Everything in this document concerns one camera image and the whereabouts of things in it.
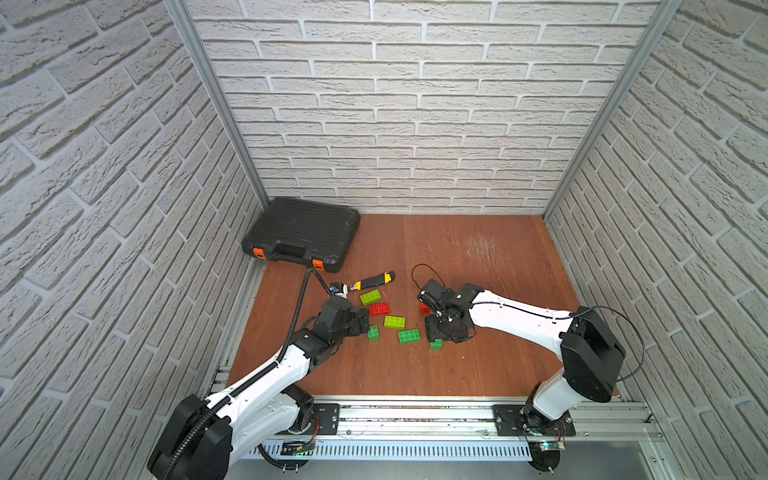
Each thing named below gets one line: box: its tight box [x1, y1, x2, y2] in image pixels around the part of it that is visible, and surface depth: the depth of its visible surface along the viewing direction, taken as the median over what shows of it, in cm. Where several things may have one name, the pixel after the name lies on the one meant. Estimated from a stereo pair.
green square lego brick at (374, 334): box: [367, 325, 380, 343], surface depth 87 cm
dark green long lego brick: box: [398, 329, 421, 345], surface depth 89 cm
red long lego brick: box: [369, 302, 391, 315], surface depth 94 cm
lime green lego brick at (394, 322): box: [384, 316, 406, 330], surface depth 91 cm
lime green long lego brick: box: [359, 289, 381, 306], surface depth 97 cm
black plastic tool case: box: [241, 197, 361, 273], surface depth 108 cm
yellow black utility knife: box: [349, 271, 396, 291], surface depth 102 cm
